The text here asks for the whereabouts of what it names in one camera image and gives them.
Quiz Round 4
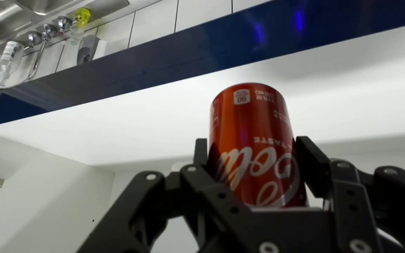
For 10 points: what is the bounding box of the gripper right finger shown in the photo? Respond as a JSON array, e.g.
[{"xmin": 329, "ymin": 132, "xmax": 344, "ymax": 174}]
[{"xmin": 295, "ymin": 136, "xmax": 405, "ymax": 253}]

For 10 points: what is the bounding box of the clear pump bottle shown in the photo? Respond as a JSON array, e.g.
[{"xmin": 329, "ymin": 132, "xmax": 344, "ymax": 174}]
[{"xmin": 0, "ymin": 41, "xmax": 25, "ymax": 87}]

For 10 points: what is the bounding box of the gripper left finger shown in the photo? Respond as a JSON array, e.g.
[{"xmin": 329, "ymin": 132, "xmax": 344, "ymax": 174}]
[{"xmin": 77, "ymin": 138, "xmax": 259, "ymax": 253}]

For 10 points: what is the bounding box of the white cabinet with blue front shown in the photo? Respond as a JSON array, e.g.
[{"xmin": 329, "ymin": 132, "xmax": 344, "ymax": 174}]
[{"xmin": 0, "ymin": 0, "xmax": 405, "ymax": 253}]

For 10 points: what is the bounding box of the chrome tap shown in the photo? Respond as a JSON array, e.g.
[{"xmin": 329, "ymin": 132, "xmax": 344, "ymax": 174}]
[{"xmin": 0, "ymin": 16, "xmax": 73, "ymax": 91}]

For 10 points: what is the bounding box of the red soda can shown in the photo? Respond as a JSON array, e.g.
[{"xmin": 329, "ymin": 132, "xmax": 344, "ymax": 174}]
[{"xmin": 208, "ymin": 83, "xmax": 309, "ymax": 208}]

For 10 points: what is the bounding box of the stainless steel sink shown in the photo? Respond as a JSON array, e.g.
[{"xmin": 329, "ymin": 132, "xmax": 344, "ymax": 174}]
[{"xmin": 0, "ymin": 0, "xmax": 130, "ymax": 55}]

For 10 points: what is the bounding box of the yellow-capped bottle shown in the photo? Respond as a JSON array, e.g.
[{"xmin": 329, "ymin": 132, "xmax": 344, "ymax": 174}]
[{"xmin": 67, "ymin": 8, "xmax": 91, "ymax": 46}]

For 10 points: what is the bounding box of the grey soap dispenser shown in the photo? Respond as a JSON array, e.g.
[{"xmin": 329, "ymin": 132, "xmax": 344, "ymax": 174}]
[{"xmin": 77, "ymin": 34, "xmax": 107, "ymax": 66}]

